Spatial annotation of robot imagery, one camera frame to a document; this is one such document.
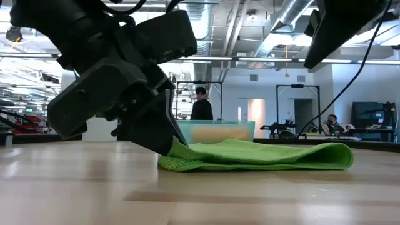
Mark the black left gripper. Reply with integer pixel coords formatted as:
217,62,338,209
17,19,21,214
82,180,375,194
46,31,189,156

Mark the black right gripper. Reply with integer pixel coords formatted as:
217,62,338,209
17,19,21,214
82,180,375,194
304,0,388,69

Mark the green microfiber towel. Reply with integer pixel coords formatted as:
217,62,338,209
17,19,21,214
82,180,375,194
158,136,355,173

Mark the teal plastic basket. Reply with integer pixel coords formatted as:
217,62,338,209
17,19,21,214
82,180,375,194
176,119,256,145

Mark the person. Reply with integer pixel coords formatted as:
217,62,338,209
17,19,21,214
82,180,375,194
322,114,348,136
190,86,214,121

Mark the ceiling light strip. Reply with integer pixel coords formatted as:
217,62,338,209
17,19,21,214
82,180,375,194
177,56,400,65
0,52,62,59

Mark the black monitor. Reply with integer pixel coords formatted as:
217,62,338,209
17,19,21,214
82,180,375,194
351,101,397,129

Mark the white square pillar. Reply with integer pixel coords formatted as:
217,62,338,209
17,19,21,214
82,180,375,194
60,69,77,92

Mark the black hanging device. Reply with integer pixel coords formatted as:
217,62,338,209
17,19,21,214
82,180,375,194
5,26,24,43

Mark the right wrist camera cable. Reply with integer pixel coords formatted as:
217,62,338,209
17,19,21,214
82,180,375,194
296,0,394,139

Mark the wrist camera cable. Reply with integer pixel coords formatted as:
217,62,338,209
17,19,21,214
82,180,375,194
101,0,184,17
296,0,394,139

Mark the yellow hanging cord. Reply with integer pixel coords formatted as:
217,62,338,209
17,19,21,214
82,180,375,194
283,45,291,78

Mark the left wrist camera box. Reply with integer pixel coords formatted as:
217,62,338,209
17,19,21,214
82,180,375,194
123,9,199,65

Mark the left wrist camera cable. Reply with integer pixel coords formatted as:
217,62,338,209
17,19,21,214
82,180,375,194
101,0,184,17

